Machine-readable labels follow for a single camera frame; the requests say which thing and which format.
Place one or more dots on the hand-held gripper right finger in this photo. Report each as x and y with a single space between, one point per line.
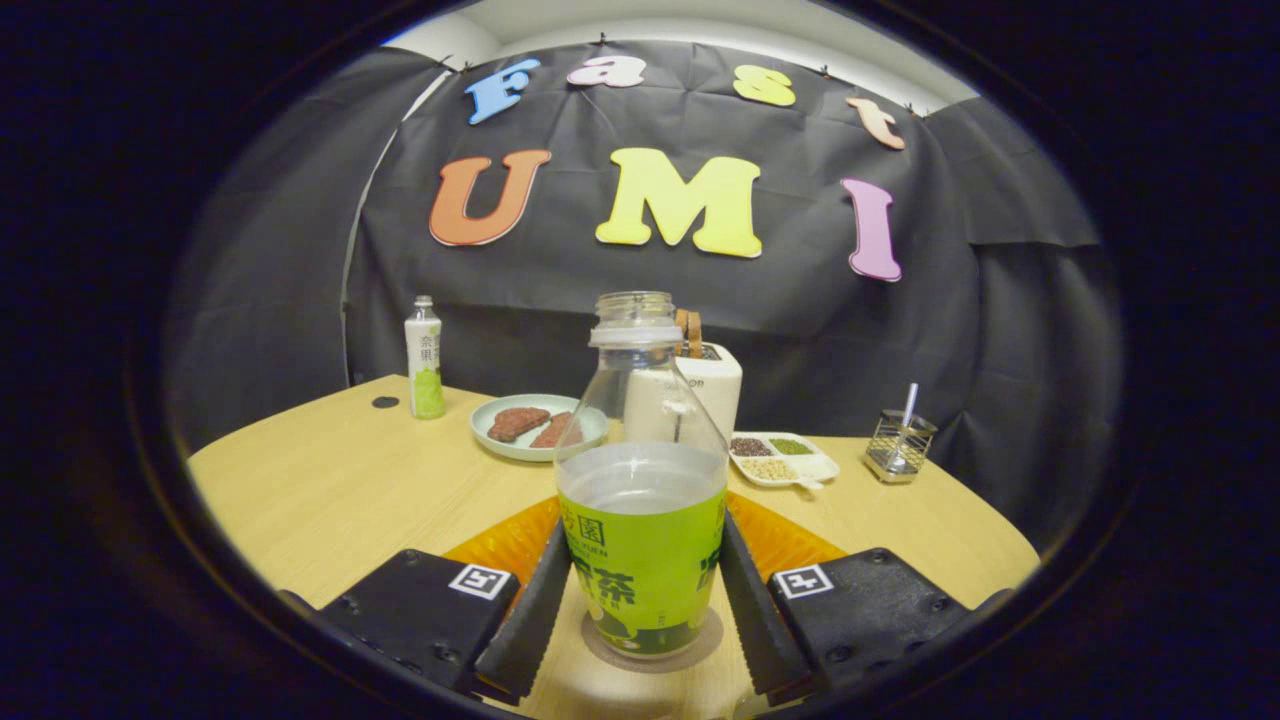
750 620

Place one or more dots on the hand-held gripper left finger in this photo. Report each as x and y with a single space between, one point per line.
535 620

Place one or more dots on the round brown coaster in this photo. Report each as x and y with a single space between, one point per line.
709 641

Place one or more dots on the green label juice bottle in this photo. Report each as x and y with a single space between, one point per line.
640 560

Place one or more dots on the small white green bottle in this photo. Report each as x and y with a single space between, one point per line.
425 370

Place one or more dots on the white divided grain tray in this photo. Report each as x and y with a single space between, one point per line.
812 468

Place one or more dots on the brown meat slice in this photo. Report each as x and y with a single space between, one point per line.
550 433
515 424

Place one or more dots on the pale green plate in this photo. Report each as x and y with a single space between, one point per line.
485 415

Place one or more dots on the white toaster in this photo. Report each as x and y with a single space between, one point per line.
720 390

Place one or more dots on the wooden table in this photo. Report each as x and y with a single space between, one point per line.
330 500

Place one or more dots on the white straw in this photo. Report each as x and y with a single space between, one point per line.
909 400

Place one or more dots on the black backdrop cloth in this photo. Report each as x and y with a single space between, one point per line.
900 350

